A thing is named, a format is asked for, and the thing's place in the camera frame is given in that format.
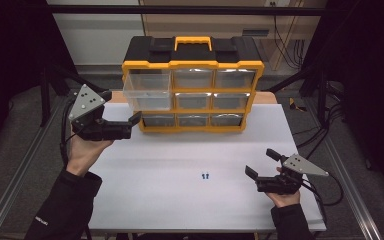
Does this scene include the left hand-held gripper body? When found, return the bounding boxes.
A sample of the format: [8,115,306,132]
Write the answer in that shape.
[68,83,133,141]

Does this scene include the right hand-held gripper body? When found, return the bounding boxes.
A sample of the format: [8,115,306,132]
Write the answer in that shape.
[255,153,330,196]

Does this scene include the clear plastic pulled-out drawer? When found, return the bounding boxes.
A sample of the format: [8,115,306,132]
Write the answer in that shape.
[122,70,174,112]

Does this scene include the yellow black drawer organizer cabinet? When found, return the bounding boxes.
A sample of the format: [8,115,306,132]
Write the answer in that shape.
[121,35,265,134]

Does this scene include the person's right hand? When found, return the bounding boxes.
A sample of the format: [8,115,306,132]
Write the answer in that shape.
[265,189,302,209]

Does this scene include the person's left hand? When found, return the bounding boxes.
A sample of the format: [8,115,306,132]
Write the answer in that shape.
[65,133,115,178]

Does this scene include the small yellow black object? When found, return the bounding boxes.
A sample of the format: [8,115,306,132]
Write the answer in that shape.
[288,97,308,113]

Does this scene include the wooden table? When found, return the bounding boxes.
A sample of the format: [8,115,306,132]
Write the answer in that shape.
[108,90,278,105]

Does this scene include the white panel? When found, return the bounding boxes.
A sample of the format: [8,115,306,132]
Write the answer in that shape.
[46,0,145,66]

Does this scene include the set of clear plastic drawers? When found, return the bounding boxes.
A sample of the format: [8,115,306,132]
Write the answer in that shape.
[141,68,257,128]

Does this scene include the black curtain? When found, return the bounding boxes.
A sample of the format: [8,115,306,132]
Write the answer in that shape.
[313,0,384,191]
[0,0,78,159]

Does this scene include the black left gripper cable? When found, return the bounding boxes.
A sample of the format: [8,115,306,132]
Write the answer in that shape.
[59,94,78,165]

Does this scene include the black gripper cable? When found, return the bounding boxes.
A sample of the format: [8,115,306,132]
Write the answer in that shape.
[300,173,345,224]
[59,94,78,165]

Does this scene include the black floor cables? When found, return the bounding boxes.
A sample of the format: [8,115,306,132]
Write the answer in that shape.
[294,99,346,159]

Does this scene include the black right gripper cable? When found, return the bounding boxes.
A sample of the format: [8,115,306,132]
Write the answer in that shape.
[300,173,345,224]

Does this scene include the aluminium frame rail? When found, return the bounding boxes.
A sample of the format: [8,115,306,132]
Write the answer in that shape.
[303,98,384,240]
[0,95,68,240]

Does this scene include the hanging black cables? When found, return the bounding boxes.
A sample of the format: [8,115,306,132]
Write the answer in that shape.
[272,14,307,71]

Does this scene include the black metal frame bar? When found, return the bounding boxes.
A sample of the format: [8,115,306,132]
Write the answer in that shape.
[46,4,328,16]

